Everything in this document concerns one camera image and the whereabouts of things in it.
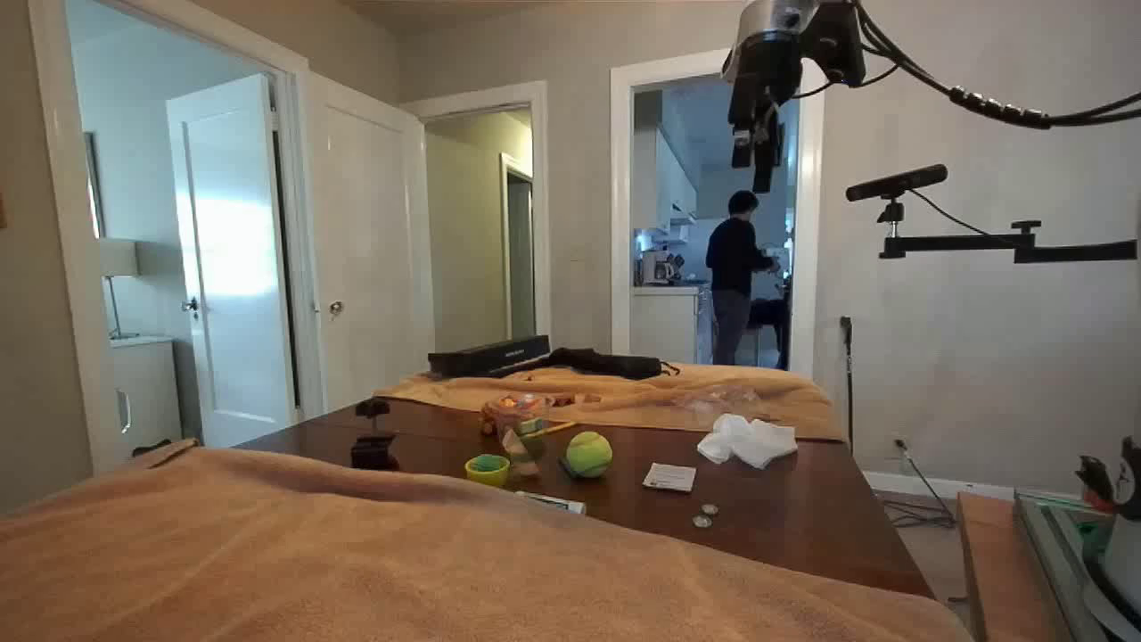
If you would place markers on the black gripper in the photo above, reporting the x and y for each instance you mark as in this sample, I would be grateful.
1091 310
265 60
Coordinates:
765 73

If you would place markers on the green tennis ball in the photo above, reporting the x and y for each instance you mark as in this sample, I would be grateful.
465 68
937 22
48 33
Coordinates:
589 453

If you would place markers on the person in dark clothes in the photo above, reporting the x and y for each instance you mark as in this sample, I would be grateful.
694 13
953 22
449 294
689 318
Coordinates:
732 281

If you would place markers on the thin grey pole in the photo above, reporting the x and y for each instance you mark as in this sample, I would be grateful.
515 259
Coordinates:
846 375

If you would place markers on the black cloth bundle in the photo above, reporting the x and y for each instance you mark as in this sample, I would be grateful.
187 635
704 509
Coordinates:
607 362

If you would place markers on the orange towel under black bar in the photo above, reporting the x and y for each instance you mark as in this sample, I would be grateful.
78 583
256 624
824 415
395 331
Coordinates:
665 396

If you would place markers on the crumpled white tissue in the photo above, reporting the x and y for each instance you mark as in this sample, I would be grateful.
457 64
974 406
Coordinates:
745 440

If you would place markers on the long black sensor bar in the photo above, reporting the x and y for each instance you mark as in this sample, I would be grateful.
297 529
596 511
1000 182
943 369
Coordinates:
487 353

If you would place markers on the white square card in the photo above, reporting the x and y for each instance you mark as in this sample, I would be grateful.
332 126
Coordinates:
666 479

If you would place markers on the pink toy bowl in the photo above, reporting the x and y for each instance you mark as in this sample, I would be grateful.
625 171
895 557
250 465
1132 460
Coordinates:
515 411

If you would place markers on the small silver coin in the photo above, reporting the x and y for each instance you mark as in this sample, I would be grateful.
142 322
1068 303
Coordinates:
701 523
710 509

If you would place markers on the small multicolour toy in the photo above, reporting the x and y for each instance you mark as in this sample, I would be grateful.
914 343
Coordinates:
520 448

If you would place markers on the white closet door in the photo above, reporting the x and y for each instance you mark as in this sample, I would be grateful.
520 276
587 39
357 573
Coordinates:
366 252

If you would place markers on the green capped white marker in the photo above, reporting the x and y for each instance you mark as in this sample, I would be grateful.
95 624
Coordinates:
557 504

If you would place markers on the small green round cup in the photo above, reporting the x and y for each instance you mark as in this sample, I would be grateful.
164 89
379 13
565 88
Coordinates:
487 467

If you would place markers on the black white penguin toy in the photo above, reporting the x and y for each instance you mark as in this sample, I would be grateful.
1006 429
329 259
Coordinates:
1117 501

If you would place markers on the green framed tray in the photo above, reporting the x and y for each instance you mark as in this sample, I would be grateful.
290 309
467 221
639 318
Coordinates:
1065 557

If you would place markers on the white panel door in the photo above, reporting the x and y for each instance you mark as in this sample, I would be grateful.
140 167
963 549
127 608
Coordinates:
234 260

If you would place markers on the white cabinet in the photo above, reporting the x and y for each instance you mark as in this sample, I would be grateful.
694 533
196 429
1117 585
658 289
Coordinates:
142 395

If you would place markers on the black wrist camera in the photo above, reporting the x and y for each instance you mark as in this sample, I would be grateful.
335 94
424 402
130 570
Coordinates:
837 36

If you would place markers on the black stereo camera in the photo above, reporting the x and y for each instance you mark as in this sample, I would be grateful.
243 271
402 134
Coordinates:
895 182

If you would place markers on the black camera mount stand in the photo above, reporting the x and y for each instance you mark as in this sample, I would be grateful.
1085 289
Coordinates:
374 445

